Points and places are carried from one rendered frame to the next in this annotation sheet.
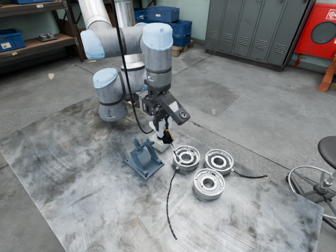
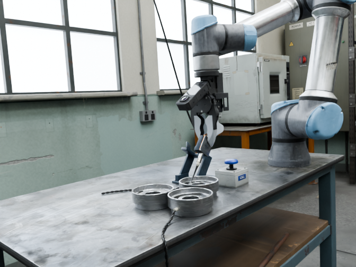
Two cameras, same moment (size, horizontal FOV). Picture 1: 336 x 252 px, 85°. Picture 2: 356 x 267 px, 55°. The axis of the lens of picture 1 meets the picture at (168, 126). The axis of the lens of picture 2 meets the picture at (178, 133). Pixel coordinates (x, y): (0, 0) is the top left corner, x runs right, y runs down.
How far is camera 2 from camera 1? 1.12 m
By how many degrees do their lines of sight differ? 89
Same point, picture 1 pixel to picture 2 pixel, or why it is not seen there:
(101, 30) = not seen: hidden behind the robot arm
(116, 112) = (274, 153)
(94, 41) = not seen: hidden behind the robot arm
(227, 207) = (120, 213)
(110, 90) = (275, 119)
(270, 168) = not seen: outside the picture
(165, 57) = (193, 40)
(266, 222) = (86, 231)
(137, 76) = (302, 108)
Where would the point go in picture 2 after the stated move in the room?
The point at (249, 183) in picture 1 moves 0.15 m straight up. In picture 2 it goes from (152, 228) to (147, 155)
